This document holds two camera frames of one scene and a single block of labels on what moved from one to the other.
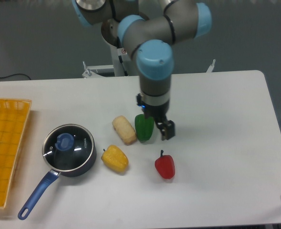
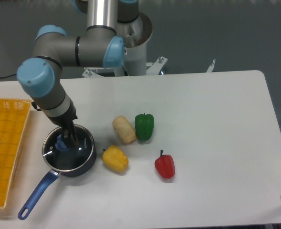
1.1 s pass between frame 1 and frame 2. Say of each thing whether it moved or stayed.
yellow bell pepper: stayed
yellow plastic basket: stayed
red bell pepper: stayed
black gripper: moved
